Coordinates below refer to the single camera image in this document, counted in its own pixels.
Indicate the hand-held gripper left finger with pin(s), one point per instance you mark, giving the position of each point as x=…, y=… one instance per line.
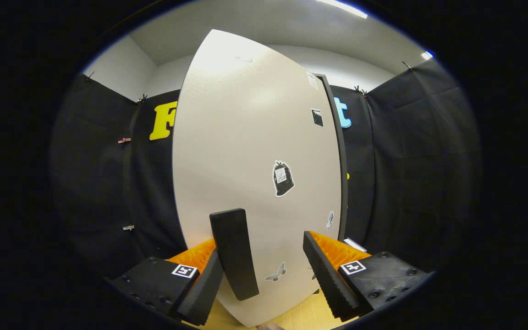
x=202, y=293

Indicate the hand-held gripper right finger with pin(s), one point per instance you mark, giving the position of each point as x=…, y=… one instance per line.
x=326, y=279

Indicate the dark grey shoe cabinet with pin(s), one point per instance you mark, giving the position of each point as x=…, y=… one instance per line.
x=343, y=174

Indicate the beige shoe cabinet door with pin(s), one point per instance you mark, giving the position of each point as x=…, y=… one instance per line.
x=245, y=137

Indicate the white and purple box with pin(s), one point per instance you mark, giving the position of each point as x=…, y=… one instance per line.
x=354, y=244

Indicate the black backdrop cloth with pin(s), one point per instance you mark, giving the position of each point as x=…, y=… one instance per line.
x=420, y=174

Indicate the red clip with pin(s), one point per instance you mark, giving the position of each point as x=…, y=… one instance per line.
x=124, y=140

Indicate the black clip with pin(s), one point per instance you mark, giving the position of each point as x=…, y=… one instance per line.
x=142, y=98
x=90, y=76
x=360, y=90
x=407, y=66

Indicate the small ceiling light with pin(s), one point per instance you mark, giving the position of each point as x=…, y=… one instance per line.
x=427, y=55

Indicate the long ceiling light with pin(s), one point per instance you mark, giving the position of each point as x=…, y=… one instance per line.
x=344, y=8

